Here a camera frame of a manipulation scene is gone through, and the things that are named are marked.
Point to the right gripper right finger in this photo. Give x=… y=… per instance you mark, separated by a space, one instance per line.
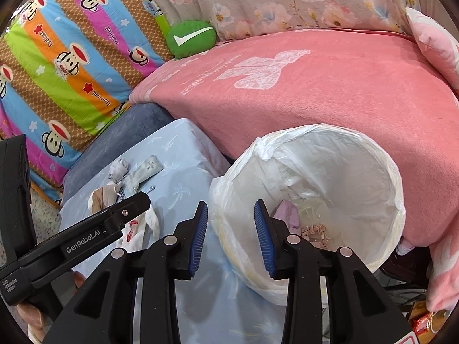
x=360 y=310

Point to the red gold snack wrapper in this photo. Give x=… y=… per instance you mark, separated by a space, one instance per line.
x=426 y=324

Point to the green checkmark plush cushion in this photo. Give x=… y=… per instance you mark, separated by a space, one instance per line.
x=190 y=37

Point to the grey rolled sock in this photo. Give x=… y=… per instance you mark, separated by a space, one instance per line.
x=118 y=170

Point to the white plastic trash bag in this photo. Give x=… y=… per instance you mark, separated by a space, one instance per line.
x=343 y=179

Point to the blue-grey velvet cushion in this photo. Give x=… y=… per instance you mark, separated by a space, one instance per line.
x=131 y=127

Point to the colourful monkey striped quilt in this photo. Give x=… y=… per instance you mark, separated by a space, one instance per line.
x=67 y=70

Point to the white glove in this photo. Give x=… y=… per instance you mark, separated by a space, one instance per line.
x=138 y=232

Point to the pink cloth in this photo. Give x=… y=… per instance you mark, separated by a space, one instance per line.
x=288 y=212

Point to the pink fleece blanket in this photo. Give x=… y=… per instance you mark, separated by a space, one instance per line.
x=375 y=83

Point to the pink white pillow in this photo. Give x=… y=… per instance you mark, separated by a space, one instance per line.
x=437 y=45

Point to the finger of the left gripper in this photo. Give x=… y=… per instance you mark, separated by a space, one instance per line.
x=122 y=214

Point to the beige stocking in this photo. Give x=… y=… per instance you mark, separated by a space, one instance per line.
x=103 y=197

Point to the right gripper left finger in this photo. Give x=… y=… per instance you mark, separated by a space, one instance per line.
x=103 y=309

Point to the light blue palm-print sheet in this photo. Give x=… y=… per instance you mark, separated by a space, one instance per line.
x=215 y=306

